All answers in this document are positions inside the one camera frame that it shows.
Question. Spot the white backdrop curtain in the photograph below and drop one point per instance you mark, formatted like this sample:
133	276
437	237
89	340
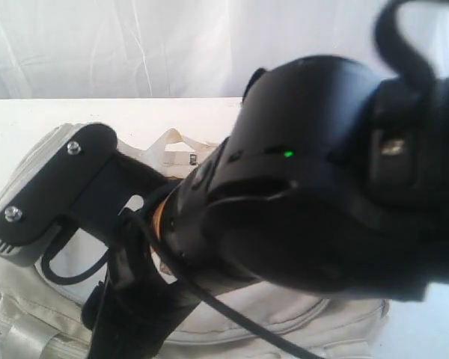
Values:
141	49

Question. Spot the beige duffel bag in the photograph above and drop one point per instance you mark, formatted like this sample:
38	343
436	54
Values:
39	319

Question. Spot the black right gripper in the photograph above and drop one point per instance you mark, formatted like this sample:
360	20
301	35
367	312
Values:
152	228

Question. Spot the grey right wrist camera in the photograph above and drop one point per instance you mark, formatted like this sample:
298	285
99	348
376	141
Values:
76	177

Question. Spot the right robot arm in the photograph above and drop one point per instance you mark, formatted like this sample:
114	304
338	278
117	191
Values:
332	182

